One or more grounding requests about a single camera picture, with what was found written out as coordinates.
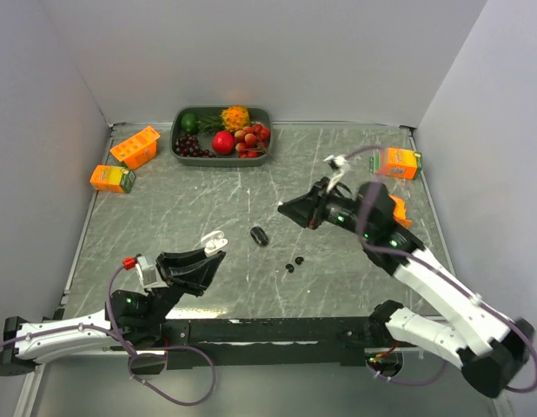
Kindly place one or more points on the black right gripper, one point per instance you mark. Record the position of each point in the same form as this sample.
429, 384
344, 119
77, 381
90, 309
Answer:
306, 209

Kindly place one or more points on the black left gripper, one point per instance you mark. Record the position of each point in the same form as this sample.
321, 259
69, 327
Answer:
192, 277

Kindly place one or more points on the white earbud charging case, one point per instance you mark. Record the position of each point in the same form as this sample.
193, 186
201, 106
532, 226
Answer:
213, 242

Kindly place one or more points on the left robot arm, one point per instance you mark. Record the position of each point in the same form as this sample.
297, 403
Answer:
27, 345

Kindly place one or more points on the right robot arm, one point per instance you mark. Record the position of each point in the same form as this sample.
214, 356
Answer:
488, 347

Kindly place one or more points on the black earbud charging case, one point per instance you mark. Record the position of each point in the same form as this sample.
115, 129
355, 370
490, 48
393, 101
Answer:
259, 236

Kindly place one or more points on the red lychee bunch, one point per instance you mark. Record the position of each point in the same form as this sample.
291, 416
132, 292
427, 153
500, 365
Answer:
252, 141

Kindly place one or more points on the red apple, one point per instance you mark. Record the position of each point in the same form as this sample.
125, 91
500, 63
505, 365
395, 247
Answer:
223, 143

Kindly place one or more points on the orange box back right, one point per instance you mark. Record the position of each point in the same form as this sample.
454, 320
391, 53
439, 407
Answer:
398, 163

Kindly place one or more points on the grey-green fruit tray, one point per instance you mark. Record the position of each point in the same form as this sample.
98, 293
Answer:
257, 115

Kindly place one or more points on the orange green box left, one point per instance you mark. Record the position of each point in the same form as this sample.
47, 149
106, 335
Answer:
115, 179

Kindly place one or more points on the green leafy sprig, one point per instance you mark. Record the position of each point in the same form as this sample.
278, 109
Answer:
210, 123

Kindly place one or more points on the dark grape bunch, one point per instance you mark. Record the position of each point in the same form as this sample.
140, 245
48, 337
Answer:
188, 145

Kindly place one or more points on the orange box back left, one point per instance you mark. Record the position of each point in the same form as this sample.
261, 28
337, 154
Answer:
138, 149

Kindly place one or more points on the green lime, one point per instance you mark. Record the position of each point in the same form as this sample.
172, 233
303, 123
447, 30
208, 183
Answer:
189, 123

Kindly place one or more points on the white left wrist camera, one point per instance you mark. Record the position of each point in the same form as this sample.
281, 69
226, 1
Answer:
146, 270

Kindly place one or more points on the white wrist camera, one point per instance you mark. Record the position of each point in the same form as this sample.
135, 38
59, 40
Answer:
146, 270
339, 166

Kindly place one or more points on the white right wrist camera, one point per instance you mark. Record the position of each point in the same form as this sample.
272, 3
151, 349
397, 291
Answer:
339, 166

